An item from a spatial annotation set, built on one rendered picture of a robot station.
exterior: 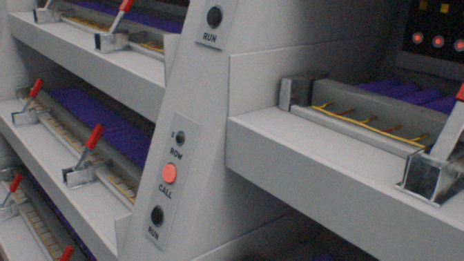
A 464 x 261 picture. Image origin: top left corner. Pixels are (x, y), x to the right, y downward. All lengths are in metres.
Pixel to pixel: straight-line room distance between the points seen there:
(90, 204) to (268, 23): 0.34
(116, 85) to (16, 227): 0.44
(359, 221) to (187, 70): 0.21
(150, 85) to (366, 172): 0.25
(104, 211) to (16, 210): 0.39
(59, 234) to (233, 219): 0.45
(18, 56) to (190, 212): 0.69
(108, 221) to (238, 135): 0.25
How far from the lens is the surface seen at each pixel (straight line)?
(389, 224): 0.26
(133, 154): 0.65
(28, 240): 0.84
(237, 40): 0.35
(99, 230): 0.52
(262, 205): 0.42
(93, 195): 0.59
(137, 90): 0.47
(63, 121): 0.81
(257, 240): 0.43
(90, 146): 0.60
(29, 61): 1.00
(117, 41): 0.57
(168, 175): 0.39
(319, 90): 0.37
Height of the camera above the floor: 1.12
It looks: 10 degrees down
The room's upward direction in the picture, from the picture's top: 17 degrees clockwise
